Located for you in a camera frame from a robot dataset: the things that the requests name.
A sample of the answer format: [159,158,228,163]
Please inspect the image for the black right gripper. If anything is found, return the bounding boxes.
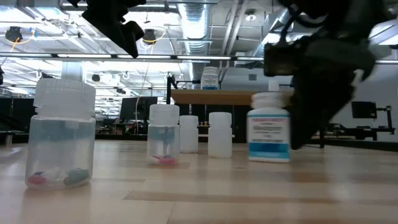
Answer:
[288,29,379,151]

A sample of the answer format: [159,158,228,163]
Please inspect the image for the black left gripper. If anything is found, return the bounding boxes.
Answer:
[81,0,147,59]

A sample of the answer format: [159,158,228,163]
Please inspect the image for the white melatonin bottle blue label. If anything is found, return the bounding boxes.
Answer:
[200,66,220,91]
[247,91,292,164]

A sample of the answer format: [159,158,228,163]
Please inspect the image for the small opaque white bottle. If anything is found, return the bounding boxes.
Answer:
[179,115,199,154]
[208,111,233,159]

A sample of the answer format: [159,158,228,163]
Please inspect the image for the clear bottle pink teal capsules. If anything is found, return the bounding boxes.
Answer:
[24,78,96,190]

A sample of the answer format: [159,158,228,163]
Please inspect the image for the dark monitor on arm mount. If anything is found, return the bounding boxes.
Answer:
[351,101,396,136]

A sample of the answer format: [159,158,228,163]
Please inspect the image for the long ceiling light strip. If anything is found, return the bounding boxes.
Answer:
[0,52,265,62]

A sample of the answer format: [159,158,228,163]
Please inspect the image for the black background workbench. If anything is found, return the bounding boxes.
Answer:
[323,123,396,141]

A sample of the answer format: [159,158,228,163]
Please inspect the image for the dark background monitor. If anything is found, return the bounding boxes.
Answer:
[119,96,159,122]

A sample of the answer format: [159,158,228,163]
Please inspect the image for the black room partition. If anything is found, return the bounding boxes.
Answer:
[0,98,37,134]

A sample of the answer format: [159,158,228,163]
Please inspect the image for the black ceiling device yellow cable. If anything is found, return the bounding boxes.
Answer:
[142,29,157,45]
[5,26,23,44]

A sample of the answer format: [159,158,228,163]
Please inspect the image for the black aluminium rig frame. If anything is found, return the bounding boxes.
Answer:
[0,132,398,153]

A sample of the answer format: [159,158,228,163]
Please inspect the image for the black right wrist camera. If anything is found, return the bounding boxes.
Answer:
[263,39,307,78]

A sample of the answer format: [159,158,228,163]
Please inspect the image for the silver ceiling air duct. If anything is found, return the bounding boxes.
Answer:
[177,0,216,57]

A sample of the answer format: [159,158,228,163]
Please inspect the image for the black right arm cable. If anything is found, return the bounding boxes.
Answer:
[279,12,299,44]

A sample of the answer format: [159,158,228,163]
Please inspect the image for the wooden shelf black metal frame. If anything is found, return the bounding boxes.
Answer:
[164,73,326,149]

